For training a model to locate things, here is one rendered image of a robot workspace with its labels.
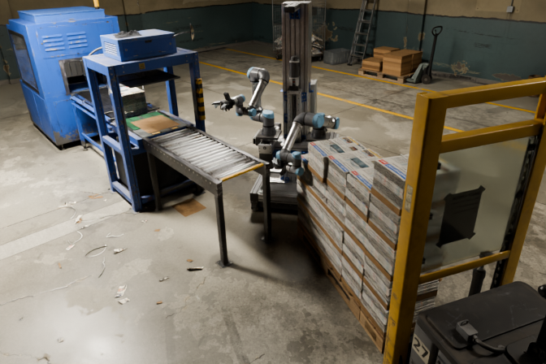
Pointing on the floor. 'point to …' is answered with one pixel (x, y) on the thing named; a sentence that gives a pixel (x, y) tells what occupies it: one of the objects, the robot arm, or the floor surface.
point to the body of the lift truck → (487, 335)
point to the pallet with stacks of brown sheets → (392, 63)
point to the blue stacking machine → (58, 64)
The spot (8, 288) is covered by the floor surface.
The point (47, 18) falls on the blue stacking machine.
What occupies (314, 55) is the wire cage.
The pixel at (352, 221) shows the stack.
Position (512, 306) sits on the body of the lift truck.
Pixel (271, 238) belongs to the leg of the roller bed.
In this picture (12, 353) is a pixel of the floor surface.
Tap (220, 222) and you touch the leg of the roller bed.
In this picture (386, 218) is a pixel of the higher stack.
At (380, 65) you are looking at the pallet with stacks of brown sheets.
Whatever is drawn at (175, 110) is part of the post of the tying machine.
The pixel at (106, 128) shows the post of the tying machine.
